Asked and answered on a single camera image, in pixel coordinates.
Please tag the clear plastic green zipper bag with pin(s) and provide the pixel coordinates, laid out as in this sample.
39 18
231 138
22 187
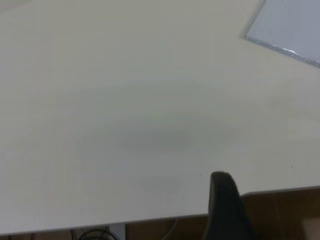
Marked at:
287 25

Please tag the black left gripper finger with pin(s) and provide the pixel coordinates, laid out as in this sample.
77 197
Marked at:
225 212

